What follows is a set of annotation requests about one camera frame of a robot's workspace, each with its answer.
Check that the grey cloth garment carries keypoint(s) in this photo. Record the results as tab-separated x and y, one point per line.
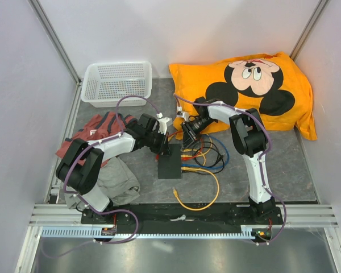
118	183

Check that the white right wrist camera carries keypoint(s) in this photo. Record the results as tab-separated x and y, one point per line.
180	113

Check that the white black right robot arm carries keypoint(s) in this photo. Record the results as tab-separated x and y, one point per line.
250	139

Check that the red cloth garment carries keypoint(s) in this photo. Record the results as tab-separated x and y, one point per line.
97	128

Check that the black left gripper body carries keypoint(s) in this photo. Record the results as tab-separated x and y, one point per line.
157	142

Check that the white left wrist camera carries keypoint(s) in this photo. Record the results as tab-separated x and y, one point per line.
164	123

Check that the black network switch box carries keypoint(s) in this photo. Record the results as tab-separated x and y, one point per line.
169	166

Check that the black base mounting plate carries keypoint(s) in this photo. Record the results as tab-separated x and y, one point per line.
225	213

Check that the orange Mickey Mouse pillow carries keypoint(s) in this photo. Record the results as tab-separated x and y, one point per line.
272	84

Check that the grey slotted cable duct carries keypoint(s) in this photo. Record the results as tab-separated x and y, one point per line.
101	233

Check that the white perforated plastic basket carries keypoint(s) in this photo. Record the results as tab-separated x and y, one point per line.
104	84

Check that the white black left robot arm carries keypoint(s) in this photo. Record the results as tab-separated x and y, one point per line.
81	164

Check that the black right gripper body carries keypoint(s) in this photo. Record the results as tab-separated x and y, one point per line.
193	135

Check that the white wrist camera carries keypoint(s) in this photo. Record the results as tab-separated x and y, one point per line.
180	113
164	123

